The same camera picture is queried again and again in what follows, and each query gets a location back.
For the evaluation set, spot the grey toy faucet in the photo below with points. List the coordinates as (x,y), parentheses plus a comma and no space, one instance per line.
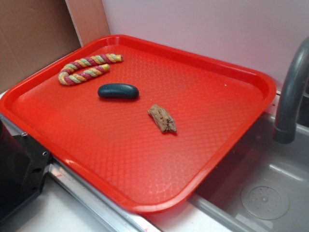
(293,107)

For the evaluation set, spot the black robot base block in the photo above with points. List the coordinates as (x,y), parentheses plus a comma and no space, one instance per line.
(23,166)

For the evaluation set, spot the brown cardboard panel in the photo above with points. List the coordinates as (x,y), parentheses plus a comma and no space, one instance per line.
(33,34)

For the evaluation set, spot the grey plastic sink basin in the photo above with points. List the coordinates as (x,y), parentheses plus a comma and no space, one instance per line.
(260,185)

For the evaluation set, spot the dark teal oval object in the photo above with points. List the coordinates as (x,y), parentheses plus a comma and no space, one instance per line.
(118,90)

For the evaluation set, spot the red plastic tray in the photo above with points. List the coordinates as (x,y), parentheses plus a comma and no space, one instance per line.
(115,145)

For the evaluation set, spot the multicoloured twisted rope toy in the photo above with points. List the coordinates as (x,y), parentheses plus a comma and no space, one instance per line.
(84,69)

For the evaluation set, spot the brown wood chip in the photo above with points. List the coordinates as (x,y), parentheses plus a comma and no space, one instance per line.
(162,119)

